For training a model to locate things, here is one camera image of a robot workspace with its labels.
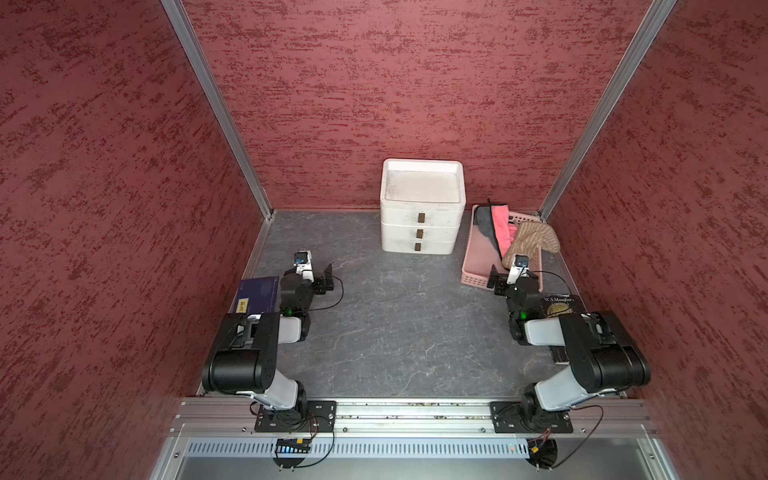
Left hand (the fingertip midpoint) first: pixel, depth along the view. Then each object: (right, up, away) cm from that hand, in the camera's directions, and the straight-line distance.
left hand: (316, 269), depth 93 cm
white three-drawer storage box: (+34, +21, -3) cm, 40 cm away
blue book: (-21, -9, +4) cm, 23 cm away
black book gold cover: (+79, -12, +1) cm, 80 cm away
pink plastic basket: (+57, +4, +14) cm, 59 cm away
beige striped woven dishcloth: (+73, +10, +10) cm, 75 cm away
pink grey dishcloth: (+63, +16, +17) cm, 67 cm away
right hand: (+61, 0, 0) cm, 61 cm away
